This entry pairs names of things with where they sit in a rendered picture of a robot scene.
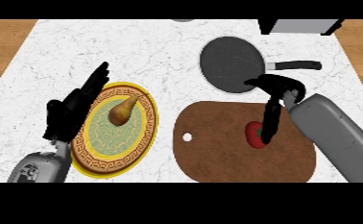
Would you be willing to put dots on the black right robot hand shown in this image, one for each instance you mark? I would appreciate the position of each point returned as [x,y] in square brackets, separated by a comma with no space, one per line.
[273,106]

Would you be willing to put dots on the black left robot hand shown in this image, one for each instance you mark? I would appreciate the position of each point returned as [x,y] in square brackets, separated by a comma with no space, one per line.
[75,106]

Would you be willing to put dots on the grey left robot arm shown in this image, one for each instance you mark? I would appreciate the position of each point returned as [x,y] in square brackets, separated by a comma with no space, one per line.
[40,167]

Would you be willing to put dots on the red tomato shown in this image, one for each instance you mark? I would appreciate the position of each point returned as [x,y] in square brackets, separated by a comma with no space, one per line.
[252,136]

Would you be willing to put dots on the dark grey frying pan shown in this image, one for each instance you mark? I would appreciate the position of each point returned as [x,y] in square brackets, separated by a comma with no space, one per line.
[231,64]

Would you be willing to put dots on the brown wooden cutting board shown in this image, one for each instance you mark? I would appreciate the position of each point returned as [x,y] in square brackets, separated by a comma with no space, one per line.
[236,151]

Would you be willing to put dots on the brown pear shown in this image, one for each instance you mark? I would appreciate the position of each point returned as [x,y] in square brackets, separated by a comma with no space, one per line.
[121,112]

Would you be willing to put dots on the yellow patterned plate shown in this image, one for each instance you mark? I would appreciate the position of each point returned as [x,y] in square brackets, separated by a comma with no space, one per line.
[115,131]

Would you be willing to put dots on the grey and black appliance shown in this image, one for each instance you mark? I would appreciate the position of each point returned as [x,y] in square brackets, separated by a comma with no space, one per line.
[302,26]

